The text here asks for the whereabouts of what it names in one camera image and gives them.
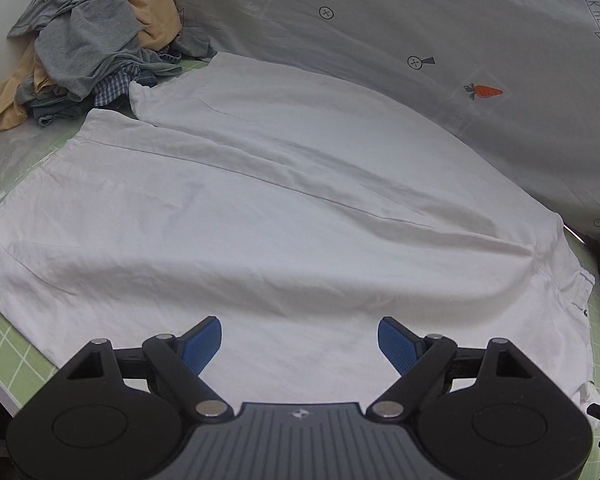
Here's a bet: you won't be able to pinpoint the white trousers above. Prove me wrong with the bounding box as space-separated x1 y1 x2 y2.
0 51 600 413

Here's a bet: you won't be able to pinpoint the green grid cutting mat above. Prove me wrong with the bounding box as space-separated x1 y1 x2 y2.
0 54 600 480

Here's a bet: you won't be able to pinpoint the dark denim garment in pile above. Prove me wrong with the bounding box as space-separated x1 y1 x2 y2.
29 96 94 127

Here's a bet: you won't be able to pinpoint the blue checked shirt in pile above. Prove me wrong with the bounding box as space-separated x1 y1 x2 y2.
93 63 158 108

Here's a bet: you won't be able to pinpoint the grey printed fabric backdrop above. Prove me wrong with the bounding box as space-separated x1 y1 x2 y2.
175 0 600 237

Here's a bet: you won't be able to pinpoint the tan garment in pile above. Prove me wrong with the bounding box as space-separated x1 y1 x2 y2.
0 0 182 131

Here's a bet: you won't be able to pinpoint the grey t-shirt in pile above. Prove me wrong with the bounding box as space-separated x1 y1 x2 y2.
8 0 215 101

